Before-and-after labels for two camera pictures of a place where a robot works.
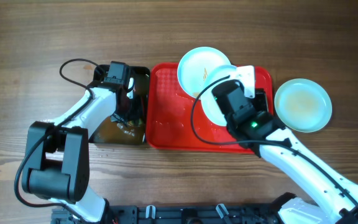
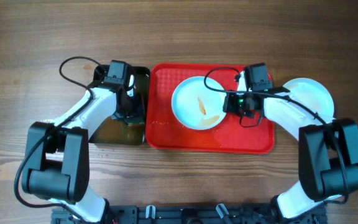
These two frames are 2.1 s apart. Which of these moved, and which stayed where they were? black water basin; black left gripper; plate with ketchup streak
Moved: plate with ketchup streak
Stayed: black water basin; black left gripper
